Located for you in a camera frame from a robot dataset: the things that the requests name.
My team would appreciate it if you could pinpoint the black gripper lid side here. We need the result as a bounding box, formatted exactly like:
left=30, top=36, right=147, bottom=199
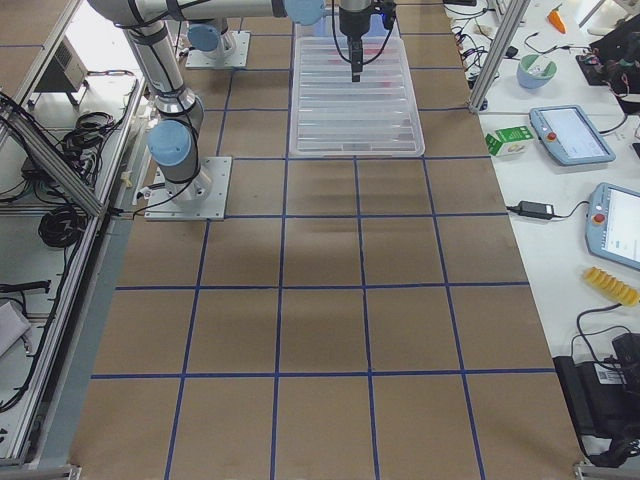
left=339, top=7, right=373, bottom=83

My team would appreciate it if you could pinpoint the clear plastic box lid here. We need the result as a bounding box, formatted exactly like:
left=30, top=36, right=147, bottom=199
left=289, top=17, right=425, bottom=158

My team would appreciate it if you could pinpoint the silver robot arm with tray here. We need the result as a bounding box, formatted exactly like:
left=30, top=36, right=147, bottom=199
left=90, top=1, right=327, bottom=205

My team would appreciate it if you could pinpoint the green white carton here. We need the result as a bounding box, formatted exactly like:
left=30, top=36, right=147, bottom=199
left=485, top=125, right=534, bottom=157

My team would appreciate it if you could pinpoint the blue teach pendant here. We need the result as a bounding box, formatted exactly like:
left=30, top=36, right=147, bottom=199
left=585, top=182, right=639, bottom=270
left=529, top=105, right=616, bottom=166

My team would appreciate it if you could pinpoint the black power adapter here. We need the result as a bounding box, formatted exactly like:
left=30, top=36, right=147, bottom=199
left=517, top=201, right=555, bottom=220

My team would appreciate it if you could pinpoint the yellow corrugated object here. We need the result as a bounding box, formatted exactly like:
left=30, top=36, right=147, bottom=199
left=583, top=267, right=639, bottom=307

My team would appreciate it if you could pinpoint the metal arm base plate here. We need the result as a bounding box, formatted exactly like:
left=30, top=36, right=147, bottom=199
left=186, top=25, right=251, bottom=70
left=143, top=157, right=232, bottom=221

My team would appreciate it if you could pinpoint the aluminium frame post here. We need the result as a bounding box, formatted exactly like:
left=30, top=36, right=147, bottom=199
left=468, top=0, right=530, bottom=114

